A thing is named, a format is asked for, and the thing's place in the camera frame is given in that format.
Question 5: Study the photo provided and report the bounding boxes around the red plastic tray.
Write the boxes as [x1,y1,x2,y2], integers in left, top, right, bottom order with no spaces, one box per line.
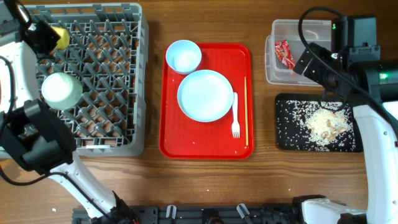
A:
[159,42,254,159]

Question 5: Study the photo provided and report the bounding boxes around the clear plastic bin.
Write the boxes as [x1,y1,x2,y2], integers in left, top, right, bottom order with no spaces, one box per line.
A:
[265,19,331,86]

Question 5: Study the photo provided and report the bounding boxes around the rice and food scraps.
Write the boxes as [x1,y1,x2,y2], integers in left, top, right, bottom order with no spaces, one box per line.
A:
[276,100,357,152]

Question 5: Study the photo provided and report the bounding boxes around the green bowl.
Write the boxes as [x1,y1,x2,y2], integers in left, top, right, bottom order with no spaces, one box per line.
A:
[41,72,83,110]

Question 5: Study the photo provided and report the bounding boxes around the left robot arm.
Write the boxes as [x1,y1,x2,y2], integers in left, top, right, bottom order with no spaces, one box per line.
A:
[1,1,140,223]

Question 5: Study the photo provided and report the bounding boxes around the white plastic fork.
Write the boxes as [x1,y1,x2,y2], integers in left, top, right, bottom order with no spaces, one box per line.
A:
[231,92,240,138]

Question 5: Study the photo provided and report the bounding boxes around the light blue plate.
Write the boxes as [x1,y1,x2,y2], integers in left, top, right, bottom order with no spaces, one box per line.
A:
[177,70,234,123]

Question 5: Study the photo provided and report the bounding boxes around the red snack wrapper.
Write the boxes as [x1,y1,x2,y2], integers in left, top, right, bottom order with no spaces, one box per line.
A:
[275,40,295,70]

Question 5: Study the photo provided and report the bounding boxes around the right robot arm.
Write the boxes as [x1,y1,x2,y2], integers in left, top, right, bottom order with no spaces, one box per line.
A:
[294,14,397,223]

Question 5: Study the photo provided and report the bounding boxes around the light blue small bowl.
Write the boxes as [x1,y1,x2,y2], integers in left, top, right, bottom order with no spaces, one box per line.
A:
[165,40,202,75]

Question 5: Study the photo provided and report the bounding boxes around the black plastic tray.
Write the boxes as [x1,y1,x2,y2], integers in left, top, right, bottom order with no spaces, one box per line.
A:
[274,93,364,153]

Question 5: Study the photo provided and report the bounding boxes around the yellow plastic cup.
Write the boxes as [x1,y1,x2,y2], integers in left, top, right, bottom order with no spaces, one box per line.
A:
[52,27,70,50]

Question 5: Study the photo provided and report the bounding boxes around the wooden chopstick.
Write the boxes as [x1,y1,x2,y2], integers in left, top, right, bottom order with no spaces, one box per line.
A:
[244,77,249,146]

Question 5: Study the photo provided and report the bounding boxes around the grey dishwasher rack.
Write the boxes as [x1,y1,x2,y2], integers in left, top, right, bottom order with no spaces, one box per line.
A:
[27,3,149,157]

